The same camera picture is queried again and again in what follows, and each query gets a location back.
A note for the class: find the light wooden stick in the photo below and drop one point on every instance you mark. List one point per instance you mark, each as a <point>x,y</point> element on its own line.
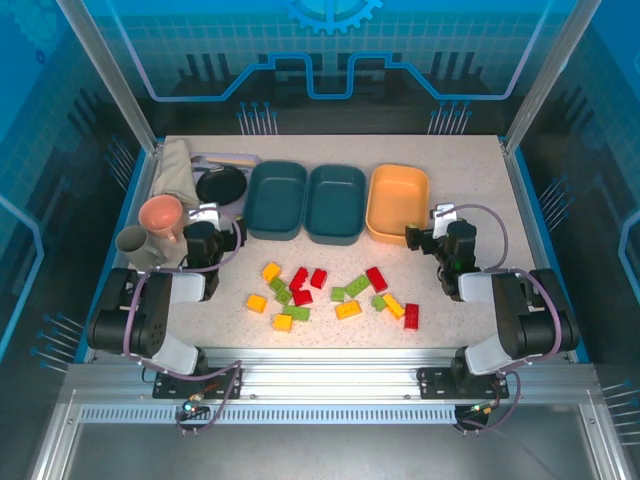
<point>230,161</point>

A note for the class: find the red stepped lego brick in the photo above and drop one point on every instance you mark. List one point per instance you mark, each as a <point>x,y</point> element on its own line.
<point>299,279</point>

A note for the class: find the black round pan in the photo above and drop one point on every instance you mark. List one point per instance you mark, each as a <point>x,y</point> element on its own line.
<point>220,186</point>

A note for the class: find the aluminium front beam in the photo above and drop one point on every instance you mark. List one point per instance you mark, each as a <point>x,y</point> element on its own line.
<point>325,375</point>

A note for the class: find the yellow plastic container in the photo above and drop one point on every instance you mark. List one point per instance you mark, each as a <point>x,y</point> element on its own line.
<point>395,195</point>

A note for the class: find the beige folded cloth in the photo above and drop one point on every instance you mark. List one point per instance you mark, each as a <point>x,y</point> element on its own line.
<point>175,170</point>

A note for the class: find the teal plastic container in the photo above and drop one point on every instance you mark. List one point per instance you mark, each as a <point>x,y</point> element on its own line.
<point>335,205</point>
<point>275,200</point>

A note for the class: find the aluminium frame post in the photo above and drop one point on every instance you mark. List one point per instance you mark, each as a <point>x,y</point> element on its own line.
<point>110,75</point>
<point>550,70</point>

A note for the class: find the yellow square lego brick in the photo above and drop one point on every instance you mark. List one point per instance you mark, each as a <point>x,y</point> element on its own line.
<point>271,271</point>
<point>282,322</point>
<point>256,303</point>

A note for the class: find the aluminium table side rail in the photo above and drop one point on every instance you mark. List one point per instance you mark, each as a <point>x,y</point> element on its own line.
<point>144,182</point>
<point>524,205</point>

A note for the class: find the green square lego brick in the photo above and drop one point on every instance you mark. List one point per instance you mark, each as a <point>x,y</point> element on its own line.
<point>276,285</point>
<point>284,296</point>
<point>378,302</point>
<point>338,294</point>

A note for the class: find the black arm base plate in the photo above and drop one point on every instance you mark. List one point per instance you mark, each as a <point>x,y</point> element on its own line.
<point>225,387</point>
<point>432,385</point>

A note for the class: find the grey mug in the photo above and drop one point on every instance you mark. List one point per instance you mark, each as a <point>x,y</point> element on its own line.
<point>135,245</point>

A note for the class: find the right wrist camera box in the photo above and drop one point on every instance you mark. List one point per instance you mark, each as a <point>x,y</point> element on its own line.
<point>442,220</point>

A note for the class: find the lavender plastic tray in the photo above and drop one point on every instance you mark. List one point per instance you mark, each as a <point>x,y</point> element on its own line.
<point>199,170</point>

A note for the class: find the yellow long lego brick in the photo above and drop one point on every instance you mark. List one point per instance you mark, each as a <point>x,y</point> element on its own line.
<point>348,310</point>
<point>393,306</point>

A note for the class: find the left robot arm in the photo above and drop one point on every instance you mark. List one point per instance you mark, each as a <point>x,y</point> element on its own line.
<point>150,320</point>

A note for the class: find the pink mug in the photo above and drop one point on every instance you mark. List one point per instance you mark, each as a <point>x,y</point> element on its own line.
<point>160,215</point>

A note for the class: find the green long lego brick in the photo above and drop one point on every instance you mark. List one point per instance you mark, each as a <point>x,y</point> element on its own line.
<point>297,312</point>
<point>357,285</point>

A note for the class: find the red square lego brick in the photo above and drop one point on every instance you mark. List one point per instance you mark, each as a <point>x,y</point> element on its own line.
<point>302,297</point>
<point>318,278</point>

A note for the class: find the red long lego brick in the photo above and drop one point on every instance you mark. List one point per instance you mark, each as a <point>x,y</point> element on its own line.
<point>411,316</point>
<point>377,279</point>

